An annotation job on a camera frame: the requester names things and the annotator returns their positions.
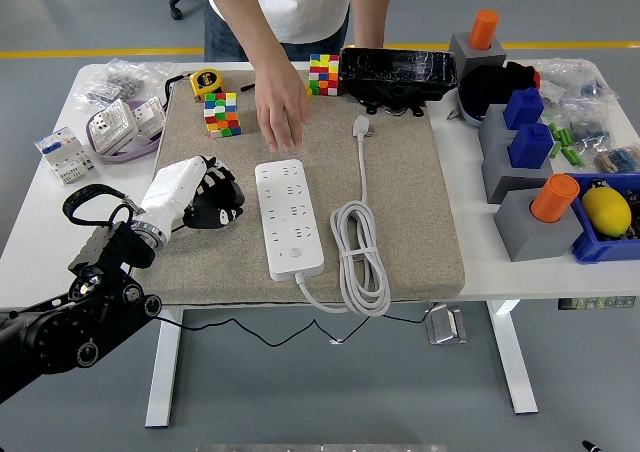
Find white power strip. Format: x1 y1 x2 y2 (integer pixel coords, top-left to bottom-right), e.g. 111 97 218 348
253 159 325 282

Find white circuit breaker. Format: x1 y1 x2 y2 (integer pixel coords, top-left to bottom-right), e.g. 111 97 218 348
33 126 97 186

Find person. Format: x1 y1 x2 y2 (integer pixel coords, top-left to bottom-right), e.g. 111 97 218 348
199 0 352 64

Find clear bag of resistors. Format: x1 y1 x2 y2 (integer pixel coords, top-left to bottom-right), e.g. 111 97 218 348
592 144 640 173

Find table control panel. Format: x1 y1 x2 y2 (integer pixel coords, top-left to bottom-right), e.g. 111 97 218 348
557 295 636 312

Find blue plastic bin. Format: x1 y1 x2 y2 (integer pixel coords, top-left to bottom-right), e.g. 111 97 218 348
562 171 640 265

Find thin black adapter cord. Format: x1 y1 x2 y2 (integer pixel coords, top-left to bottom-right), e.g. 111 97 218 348
157 299 444 349

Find blue square peg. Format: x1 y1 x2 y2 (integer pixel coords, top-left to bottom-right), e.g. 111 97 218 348
502 86 545 131
507 121 555 170

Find clear bag grey screws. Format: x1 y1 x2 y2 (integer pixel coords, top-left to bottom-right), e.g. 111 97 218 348
72 57 176 108

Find white wall socket panel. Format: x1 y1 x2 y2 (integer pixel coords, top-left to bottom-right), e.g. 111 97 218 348
130 96 166 138

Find large clear parts bag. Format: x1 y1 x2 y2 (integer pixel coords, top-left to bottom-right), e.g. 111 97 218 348
537 57 621 118

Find black plug adapter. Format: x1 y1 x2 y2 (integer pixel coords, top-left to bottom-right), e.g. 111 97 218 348
199 180 246 219

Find purple tray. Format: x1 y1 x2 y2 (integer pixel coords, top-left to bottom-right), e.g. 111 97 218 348
85 99 166 166

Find person's right hand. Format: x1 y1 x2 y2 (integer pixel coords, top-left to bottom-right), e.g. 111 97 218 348
254 74 310 153

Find white table leg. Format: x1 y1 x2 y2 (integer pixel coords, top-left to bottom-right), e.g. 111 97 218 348
144 309 186 429
487 300 540 416

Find white power strip cable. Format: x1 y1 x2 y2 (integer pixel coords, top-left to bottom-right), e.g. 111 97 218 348
294 114 392 318

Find grey-brown mat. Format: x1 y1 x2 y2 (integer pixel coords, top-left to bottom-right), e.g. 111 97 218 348
127 69 466 308

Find yellow lemon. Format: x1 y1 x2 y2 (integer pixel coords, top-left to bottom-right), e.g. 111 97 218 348
580 185 632 237

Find multicolour puzzle cube tower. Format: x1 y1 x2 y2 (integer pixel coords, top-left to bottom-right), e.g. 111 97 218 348
203 91 242 140
308 53 341 97

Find yellow tape measure black label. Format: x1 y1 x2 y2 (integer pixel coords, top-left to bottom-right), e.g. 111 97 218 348
188 68 225 99

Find white socket panel round holes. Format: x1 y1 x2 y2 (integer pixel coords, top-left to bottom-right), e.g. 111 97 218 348
89 99 139 154

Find black cloth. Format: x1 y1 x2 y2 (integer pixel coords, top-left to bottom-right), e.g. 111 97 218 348
457 60 539 123

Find grey peg holder block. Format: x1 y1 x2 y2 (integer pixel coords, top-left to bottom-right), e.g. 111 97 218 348
493 187 585 263
448 32 507 78
477 103 519 146
480 131 555 205

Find orange cylinder peg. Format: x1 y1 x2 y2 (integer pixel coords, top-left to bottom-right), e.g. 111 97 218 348
467 9 500 51
529 173 580 223

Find light blue round base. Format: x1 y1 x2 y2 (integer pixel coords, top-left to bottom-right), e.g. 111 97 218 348
457 89 485 129

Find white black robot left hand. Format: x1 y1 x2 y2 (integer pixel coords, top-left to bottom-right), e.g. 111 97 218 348
138 155 246 233

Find black plastic-wrapped device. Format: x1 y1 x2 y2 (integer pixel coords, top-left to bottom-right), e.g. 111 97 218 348
337 46 459 118

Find silver metal bracket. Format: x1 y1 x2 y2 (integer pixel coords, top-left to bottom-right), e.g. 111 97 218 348
424 305 469 346

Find clear bag blue connectors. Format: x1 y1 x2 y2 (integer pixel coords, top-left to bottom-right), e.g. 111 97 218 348
567 114 614 148

